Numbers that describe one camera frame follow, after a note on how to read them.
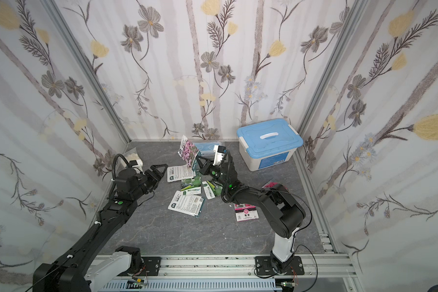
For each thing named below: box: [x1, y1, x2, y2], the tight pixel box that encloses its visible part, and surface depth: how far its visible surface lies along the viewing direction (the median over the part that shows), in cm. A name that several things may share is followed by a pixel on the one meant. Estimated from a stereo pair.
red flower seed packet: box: [261, 179, 279, 189], surface depth 103 cm
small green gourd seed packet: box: [206, 180, 224, 197], surface depth 100 cm
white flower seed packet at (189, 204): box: [167, 190, 206, 218], surface depth 94 cm
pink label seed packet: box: [233, 203, 260, 223], surface depth 91 cm
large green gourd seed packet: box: [180, 175, 202, 192], surface depth 101 cm
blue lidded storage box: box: [236, 118, 304, 172], surface depth 101 cm
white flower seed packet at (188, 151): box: [177, 134, 200, 168], surface depth 87 cm
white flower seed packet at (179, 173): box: [166, 164, 196, 183], surface depth 106 cm
